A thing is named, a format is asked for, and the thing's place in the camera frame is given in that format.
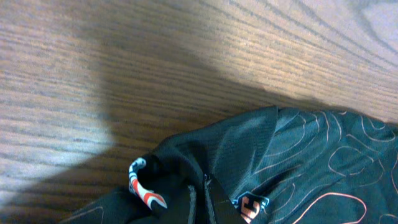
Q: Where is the black orange-patterned jersey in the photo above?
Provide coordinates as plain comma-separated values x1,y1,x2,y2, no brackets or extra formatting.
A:
66,107,397,223

